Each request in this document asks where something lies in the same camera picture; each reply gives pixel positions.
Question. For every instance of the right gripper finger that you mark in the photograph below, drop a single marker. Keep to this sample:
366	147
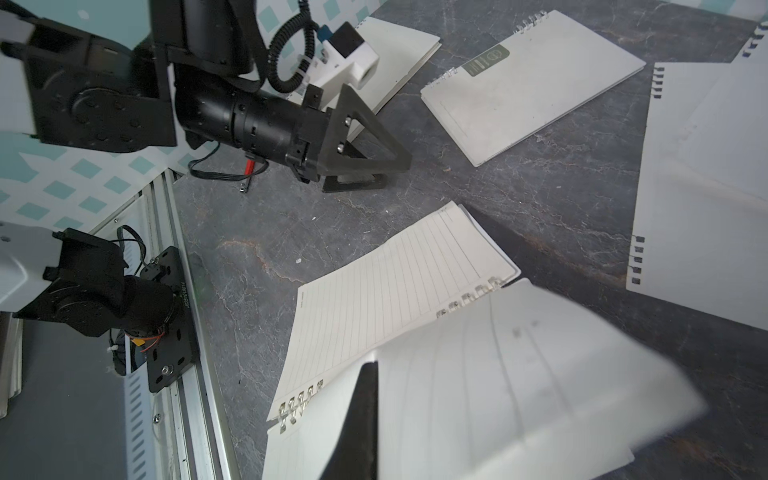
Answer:
355	455

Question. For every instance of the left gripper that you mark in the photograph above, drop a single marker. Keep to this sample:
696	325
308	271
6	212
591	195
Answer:
269	129

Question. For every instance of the large spiral notebook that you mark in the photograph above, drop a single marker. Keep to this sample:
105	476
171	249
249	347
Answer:
402	50

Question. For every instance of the torn lined paper page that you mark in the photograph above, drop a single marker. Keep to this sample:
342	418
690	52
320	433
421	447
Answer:
699	235

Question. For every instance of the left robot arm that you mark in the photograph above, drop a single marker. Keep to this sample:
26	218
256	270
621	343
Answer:
204	70

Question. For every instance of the red handled screwdriver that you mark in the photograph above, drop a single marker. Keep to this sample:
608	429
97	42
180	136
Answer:
248	174

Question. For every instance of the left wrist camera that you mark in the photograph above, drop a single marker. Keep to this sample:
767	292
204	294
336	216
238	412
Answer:
345	58

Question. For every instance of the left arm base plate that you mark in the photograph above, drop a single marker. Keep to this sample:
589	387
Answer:
176	350

